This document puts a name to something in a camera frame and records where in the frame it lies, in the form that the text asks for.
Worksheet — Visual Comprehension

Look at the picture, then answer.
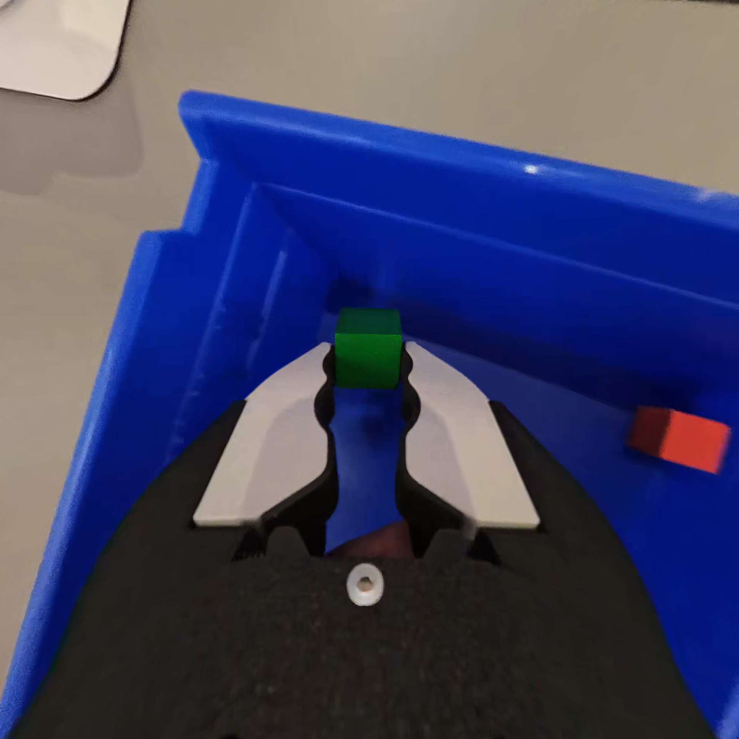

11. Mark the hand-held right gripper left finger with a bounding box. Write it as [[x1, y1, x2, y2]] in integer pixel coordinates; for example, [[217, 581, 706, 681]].
[[192, 342, 339, 558]]

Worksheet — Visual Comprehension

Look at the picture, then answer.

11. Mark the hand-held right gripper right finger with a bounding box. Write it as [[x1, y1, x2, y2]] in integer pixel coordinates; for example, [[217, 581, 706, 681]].
[[395, 341, 542, 558]]

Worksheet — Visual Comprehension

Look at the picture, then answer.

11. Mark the large green wooden cube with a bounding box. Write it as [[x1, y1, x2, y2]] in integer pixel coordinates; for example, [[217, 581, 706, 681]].
[[334, 309, 403, 389]]

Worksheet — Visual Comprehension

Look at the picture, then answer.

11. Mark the blue plastic bin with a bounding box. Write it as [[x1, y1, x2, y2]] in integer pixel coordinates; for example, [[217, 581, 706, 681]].
[[0, 89, 739, 739]]

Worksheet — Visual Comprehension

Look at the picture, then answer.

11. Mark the red wooden cube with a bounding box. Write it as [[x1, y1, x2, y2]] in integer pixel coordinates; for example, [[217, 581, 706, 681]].
[[628, 406, 733, 475]]

